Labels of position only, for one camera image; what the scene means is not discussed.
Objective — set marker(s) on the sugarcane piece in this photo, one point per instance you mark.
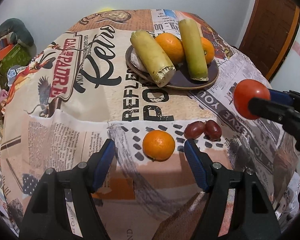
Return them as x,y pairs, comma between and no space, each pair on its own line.
194,53
156,61

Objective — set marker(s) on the large orange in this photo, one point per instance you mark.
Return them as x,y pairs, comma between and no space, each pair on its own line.
172,46
208,50

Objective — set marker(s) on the retro newspaper print tablecloth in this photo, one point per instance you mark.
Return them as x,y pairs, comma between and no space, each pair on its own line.
79,92

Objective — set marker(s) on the red tomato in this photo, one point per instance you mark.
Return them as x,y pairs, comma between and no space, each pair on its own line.
244,92

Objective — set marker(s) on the white wardrobe heart door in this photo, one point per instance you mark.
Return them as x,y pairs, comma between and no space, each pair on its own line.
288,76

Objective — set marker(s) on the yellow foam hoop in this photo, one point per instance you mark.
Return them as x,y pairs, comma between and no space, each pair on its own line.
106,9

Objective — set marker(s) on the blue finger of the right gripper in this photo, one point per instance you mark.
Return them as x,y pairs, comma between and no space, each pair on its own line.
283,98

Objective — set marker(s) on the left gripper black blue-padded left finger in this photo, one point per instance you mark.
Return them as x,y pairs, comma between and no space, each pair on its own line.
46,216

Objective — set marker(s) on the grey plush pillow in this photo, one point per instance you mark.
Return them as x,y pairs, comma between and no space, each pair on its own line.
14,30

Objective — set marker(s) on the brown wooden door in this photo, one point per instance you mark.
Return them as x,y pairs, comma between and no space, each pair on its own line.
272,27

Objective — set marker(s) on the dark red grape right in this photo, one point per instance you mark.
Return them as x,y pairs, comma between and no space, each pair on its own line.
213,130

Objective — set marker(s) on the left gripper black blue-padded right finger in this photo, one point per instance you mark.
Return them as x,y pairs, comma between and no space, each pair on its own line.
252,216

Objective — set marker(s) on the small tangerine left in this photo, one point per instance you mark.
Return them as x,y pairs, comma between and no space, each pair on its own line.
158,145

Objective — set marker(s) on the green gift bag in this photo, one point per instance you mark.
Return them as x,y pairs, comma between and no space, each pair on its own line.
12,56

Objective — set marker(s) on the dark red grape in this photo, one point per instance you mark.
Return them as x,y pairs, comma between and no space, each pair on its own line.
194,130
213,130

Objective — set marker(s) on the dark purple plate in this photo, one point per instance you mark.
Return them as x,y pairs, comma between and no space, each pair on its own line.
181,79

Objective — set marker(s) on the dark red grape left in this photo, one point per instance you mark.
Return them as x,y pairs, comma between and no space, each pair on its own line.
194,130

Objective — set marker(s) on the peeled pomelo segment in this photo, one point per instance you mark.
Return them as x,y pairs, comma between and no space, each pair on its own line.
136,61

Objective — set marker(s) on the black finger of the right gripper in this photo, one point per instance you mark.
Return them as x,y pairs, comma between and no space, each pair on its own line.
269,110

